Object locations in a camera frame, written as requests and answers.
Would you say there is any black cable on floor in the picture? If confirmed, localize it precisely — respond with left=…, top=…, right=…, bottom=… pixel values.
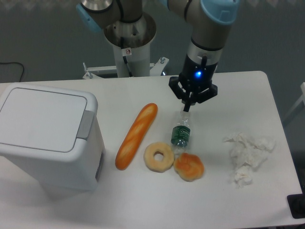
left=0, top=62, right=25, bottom=82

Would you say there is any white push-lid trash can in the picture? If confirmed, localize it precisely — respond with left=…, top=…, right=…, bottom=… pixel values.
left=0, top=83, right=105, bottom=190

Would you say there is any crumpled white tissue paper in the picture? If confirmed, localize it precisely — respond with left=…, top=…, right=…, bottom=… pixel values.
left=223, top=132, right=276, bottom=188

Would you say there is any pale ring donut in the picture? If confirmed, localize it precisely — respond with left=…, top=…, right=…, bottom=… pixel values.
left=143, top=142, right=175, bottom=173

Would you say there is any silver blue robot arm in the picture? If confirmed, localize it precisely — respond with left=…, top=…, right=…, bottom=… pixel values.
left=76, top=0, right=240, bottom=112

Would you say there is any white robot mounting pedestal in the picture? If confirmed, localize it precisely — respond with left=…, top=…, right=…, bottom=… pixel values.
left=83, top=12, right=169, bottom=79

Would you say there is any orange baguette bread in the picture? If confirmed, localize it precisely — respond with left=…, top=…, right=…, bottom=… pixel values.
left=115, top=103, right=158, bottom=170

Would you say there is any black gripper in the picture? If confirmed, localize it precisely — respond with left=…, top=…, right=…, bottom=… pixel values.
left=169, top=55, right=218, bottom=112

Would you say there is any green label plastic bottle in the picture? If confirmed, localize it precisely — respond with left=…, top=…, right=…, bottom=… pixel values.
left=171, top=111, right=191, bottom=155

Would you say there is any golden knotted bread roll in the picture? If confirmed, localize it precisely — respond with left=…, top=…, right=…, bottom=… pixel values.
left=173, top=152, right=204, bottom=182

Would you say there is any black device at table edge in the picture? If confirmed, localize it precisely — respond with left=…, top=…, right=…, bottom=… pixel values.
left=287, top=194, right=305, bottom=219

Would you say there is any white furniture at right edge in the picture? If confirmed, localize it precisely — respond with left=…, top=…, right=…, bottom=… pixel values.
left=282, top=82, right=305, bottom=128

